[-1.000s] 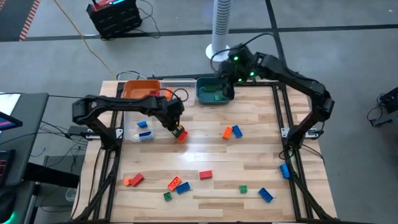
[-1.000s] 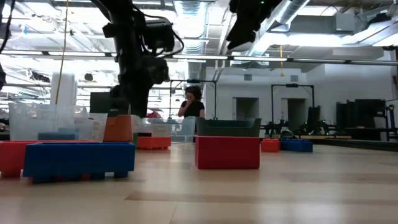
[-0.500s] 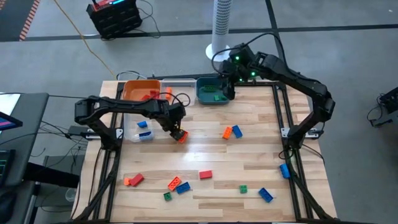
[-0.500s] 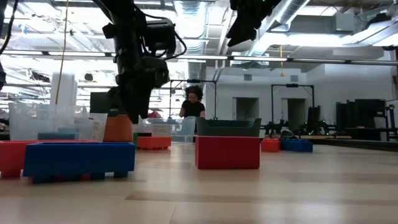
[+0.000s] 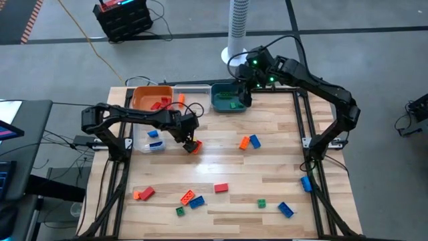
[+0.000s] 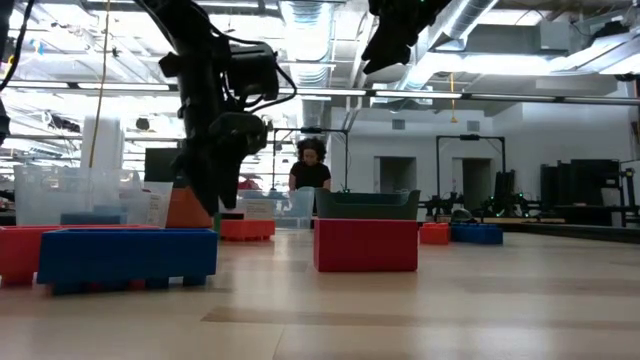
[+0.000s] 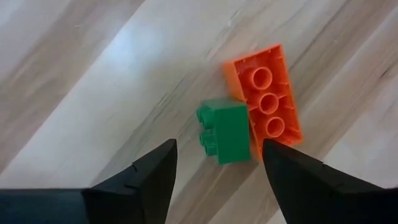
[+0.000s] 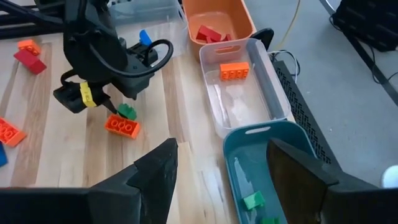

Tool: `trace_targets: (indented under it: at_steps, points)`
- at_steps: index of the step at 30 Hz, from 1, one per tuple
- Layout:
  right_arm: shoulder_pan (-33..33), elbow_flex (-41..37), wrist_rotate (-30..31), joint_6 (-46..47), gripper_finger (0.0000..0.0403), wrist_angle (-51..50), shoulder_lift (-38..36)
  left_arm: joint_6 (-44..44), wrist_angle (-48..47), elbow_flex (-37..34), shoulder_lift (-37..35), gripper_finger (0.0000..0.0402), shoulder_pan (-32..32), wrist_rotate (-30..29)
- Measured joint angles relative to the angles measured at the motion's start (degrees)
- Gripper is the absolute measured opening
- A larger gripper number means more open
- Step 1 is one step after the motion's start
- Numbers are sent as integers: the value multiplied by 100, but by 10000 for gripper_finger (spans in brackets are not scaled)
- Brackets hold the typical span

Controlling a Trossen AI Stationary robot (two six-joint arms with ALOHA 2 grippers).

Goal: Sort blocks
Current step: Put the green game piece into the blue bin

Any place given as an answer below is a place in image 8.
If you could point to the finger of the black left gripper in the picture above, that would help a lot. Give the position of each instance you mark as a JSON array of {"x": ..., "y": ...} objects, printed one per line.
[{"x": 70, "y": 98}]

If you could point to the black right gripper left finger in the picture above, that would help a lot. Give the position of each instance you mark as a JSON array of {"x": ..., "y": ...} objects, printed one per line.
[{"x": 149, "y": 186}]

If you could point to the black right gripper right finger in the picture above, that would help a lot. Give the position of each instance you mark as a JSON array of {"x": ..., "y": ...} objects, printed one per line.
[{"x": 298, "y": 186}]

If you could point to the small green toy brick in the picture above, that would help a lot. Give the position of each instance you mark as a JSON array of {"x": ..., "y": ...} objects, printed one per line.
[
  {"x": 127, "y": 111},
  {"x": 253, "y": 200}
]

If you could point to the long green toy brick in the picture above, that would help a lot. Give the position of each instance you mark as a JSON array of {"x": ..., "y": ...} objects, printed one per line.
[{"x": 270, "y": 221}]

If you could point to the small blue toy brick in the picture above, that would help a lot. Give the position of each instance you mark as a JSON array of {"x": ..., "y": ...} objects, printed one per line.
[{"x": 145, "y": 37}]

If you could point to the small orange toy brick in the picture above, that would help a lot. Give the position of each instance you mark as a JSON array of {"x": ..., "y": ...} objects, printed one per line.
[{"x": 29, "y": 46}]

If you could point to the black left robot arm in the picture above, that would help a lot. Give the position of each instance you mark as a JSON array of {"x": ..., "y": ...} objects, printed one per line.
[{"x": 90, "y": 37}]

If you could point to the teal plastic bin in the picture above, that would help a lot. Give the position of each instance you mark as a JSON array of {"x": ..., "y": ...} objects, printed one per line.
[{"x": 248, "y": 168}]

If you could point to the large clear plastic bin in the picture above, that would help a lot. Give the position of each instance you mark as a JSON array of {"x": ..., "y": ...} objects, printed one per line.
[{"x": 161, "y": 18}]

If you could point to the black perforated metal box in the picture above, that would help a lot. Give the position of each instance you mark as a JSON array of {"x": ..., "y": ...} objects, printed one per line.
[{"x": 298, "y": 102}]

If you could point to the small clear plastic bin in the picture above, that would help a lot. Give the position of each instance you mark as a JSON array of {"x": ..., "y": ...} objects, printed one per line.
[{"x": 242, "y": 105}]

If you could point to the orange plastic bin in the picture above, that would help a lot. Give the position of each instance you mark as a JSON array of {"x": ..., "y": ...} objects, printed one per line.
[{"x": 242, "y": 18}]

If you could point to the black table clamp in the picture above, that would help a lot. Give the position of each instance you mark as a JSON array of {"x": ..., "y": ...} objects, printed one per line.
[{"x": 263, "y": 37}]

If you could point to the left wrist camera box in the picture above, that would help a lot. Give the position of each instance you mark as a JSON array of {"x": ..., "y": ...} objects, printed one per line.
[{"x": 146, "y": 56}]

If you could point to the black aluminium table frame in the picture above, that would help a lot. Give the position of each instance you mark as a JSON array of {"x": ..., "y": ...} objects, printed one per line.
[{"x": 25, "y": 18}]

